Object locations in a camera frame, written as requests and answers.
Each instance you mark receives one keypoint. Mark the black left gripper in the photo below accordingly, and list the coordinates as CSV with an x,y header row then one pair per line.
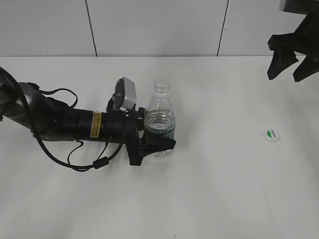
x,y
123,127

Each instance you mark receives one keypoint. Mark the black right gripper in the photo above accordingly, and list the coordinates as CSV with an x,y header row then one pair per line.
x,y
304,40

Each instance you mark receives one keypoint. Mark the clear plastic water bottle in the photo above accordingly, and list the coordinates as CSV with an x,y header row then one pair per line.
x,y
160,112

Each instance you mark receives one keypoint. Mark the white green bottle cap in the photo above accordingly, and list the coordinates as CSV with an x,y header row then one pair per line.
x,y
271,136

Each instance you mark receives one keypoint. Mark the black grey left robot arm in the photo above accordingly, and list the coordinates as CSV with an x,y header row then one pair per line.
x,y
56,121

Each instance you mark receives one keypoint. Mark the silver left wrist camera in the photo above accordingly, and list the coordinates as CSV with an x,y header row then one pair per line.
x,y
125,95

